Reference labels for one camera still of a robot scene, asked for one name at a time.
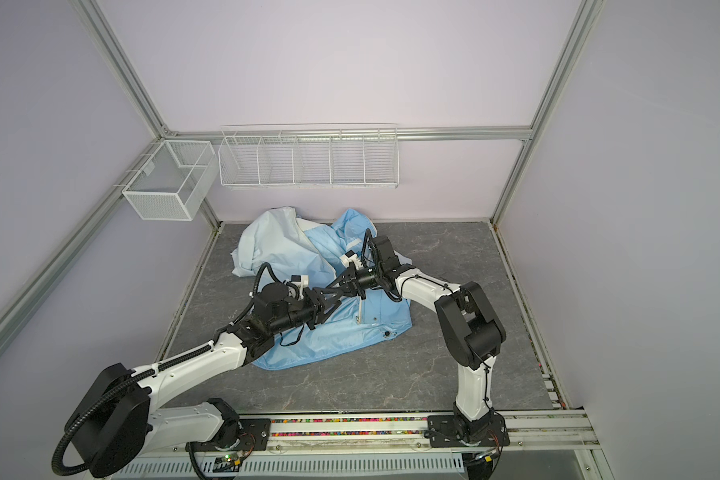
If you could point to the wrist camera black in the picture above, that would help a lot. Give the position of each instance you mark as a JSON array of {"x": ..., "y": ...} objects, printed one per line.
[
  {"x": 277, "y": 300},
  {"x": 383, "y": 255}
]

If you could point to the aluminium front rail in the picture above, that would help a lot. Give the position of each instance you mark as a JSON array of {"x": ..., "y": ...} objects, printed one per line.
[{"x": 390, "y": 432}]

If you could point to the small white mesh basket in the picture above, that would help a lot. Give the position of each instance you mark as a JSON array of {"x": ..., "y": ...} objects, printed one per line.
[{"x": 174, "y": 180}]

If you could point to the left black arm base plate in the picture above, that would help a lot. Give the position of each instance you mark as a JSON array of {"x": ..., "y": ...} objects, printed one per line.
[{"x": 248, "y": 434}]

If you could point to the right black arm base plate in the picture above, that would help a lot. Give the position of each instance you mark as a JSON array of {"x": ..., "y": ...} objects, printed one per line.
[{"x": 453, "y": 430}]

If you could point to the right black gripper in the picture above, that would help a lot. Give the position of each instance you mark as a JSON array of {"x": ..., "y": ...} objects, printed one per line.
[{"x": 350, "y": 281}]

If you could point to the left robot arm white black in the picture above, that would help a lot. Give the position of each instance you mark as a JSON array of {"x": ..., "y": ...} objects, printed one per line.
[{"x": 125, "y": 412}]

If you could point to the long white wire basket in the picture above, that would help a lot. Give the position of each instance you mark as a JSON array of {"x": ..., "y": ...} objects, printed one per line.
[{"x": 309, "y": 156}]

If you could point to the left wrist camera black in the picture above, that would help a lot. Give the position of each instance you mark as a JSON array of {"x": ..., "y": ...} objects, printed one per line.
[{"x": 277, "y": 300}]

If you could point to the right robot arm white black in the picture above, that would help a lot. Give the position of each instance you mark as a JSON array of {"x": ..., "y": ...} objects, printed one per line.
[{"x": 470, "y": 327}]

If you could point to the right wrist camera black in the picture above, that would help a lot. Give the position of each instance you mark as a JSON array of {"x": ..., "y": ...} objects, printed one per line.
[{"x": 383, "y": 255}]

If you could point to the white slotted cable duct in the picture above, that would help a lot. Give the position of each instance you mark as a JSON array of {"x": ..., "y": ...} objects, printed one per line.
[{"x": 298, "y": 466}]

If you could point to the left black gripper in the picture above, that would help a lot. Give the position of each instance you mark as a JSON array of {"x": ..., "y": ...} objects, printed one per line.
[{"x": 314, "y": 298}]

